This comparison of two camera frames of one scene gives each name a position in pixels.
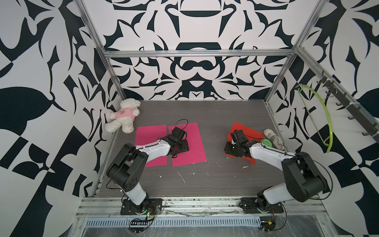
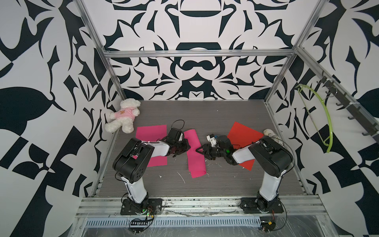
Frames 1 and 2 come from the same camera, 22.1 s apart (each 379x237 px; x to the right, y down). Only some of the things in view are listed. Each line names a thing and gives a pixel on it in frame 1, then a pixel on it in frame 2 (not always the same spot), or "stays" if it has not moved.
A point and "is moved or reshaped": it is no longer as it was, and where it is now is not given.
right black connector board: [267, 223] stays
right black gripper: [226, 148] -> [207, 147]
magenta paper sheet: [148, 134] stays
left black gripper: [185, 146] stays
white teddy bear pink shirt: [124, 117] stays
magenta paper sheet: [196, 153] is moved or reshaped
